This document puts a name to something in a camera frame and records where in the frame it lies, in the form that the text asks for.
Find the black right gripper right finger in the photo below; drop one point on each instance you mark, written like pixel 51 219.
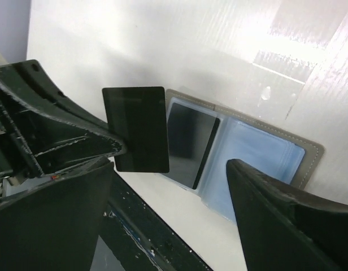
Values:
pixel 284 228

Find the grey card holder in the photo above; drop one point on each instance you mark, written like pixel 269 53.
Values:
pixel 282 155

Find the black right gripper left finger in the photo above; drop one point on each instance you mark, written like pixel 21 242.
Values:
pixel 55 226

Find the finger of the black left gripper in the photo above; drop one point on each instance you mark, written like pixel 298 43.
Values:
pixel 42 131

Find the black credit card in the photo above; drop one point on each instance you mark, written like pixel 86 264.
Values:
pixel 138 116
pixel 190 136

